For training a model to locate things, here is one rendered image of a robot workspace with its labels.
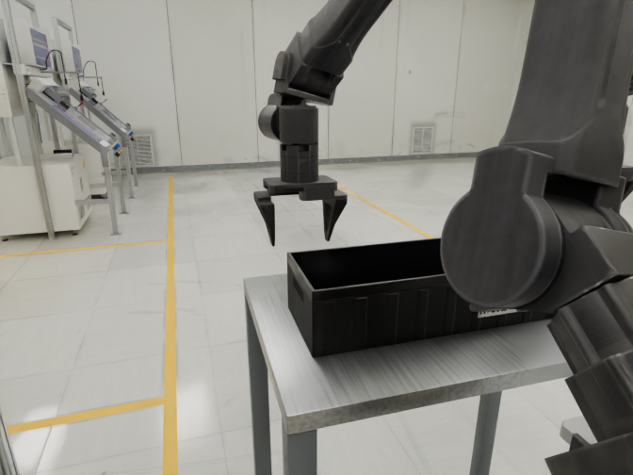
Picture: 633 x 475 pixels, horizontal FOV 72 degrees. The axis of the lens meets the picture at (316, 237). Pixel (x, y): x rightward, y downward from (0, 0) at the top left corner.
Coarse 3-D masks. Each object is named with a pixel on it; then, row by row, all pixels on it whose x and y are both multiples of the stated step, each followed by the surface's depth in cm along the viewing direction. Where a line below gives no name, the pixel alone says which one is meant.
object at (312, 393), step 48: (288, 336) 73; (480, 336) 73; (528, 336) 73; (288, 384) 61; (336, 384) 61; (384, 384) 61; (432, 384) 61; (480, 384) 63; (528, 384) 66; (288, 432) 56; (480, 432) 129
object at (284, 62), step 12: (276, 60) 61; (288, 60) 59; (276, 72) 60; (288, 72) 59; (276, 84) 62; (288, 84) 60; (276, 96) 68; (288, 96) 64; (300, 96) 61; (312, 96) 62; (264, 108) 70; (264, 120) 68; (264, 132) 70; (276, 132) 67
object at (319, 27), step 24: (336, 0) 52; (360, 0) 49; (384, 0) 49; (312, 24) 56; (336, 24) 52; (360, 24) 52; (288, 48) 61; (312, 48) 55; (336, 48) 55; (312, 72) 60; (336, 72) 59
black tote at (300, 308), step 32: (288, 256) 78; (320, 256) 81; (352, 256) 83; (384, 256) 85; (416, 256) 87; (288, 288) 80; (320, 288) 83; (352, 288) 65; (384, 288) 67; (416, 288) 69; (448, 288) 70; (320, 320) 66; (352, 320) 67; (384, 320) 69; (416, 320) 70; (448, 320) 72; (480, 320) 74; (512, 320) 76; (320, 352) 67
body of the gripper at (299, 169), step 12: (312, 144) 63; (288, 156) 63; (300, 156) 62; (312, 156) 63; (288, 168) 63; (300, 168) 63; (312, 168) 64; (264, 180) 66; (276, 180) 66; (288, 180) 64; (300, 180) 63; (312, 180) 64; (324, 180) 66; (276, 192) 63
